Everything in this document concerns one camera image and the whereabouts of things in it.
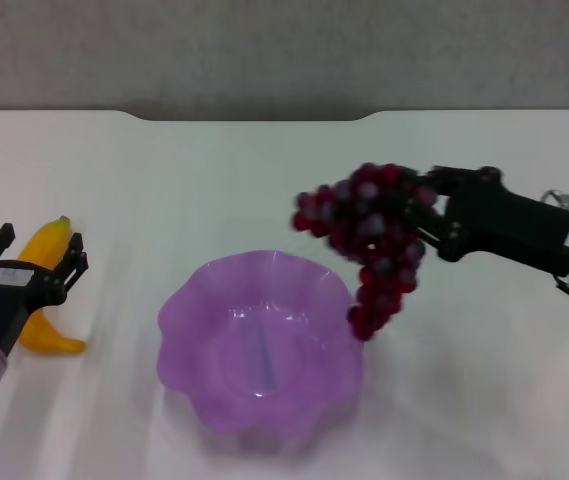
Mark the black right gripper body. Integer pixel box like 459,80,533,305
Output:
438,176,569,277

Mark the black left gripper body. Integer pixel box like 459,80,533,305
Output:
0,261,63,357

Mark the yellow plastic banana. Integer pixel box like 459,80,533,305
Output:
16,215,88,356

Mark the dark red grape bunch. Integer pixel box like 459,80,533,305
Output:
291,162,440,343

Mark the purple wavy plastic bowl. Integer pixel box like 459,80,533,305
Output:
157,249,365,442

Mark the silver metal right cable connector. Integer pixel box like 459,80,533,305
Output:
542,188,569,209

